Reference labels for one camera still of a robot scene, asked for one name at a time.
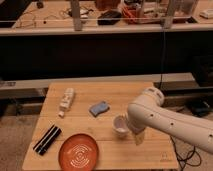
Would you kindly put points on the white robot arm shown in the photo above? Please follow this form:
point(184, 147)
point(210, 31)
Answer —
point(146, 110)

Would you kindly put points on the orange tool on bench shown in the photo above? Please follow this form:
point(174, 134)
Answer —
point(132, 14)

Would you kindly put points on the blue sponge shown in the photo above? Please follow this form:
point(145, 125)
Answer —
point(99, 108)

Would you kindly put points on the white ceramic cup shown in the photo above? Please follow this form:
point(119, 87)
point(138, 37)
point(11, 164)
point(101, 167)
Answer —
point(120, 127)

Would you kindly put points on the black rectangular box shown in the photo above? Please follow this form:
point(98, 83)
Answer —
point(48, 138)

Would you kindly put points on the grey metal post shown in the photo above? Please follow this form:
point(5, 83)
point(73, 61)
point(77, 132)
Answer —
point(169, 15)
point(75, 7)

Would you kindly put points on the grey metal post left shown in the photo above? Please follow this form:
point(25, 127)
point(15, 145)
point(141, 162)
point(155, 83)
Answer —
point(75, 7)

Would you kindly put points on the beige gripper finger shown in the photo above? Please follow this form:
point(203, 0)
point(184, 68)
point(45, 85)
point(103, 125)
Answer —
point(138, 138)

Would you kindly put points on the black bag on bench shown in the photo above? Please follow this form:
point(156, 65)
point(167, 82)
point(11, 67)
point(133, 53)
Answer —
point(110, 17)

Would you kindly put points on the black box on floor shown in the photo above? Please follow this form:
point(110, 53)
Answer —
point(199, 108)

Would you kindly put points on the grey metal post right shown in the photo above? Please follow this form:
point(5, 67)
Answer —
point(169, 15)

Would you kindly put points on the orange plate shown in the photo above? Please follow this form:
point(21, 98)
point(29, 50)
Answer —
point(79, 152)

